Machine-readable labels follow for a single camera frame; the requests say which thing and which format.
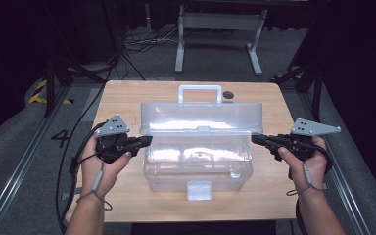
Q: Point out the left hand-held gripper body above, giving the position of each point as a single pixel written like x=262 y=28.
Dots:
x=112 y=147

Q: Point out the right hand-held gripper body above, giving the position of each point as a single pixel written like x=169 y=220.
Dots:
x=298 y=145

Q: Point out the clear plastic storage box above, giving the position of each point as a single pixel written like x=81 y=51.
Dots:
x=197 y=163

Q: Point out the person's right hand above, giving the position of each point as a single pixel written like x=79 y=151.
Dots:
x=313 y=173

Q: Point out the person's left hand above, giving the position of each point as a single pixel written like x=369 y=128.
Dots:
x=101 y=176

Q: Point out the black metal stand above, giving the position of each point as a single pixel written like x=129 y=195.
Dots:
x=49 y=84
x=317 y=94

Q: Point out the yellow black floor tape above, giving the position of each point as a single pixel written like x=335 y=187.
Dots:
x=36 y=98

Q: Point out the grey metal desk frame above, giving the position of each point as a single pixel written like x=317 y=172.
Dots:
x=222 y=21

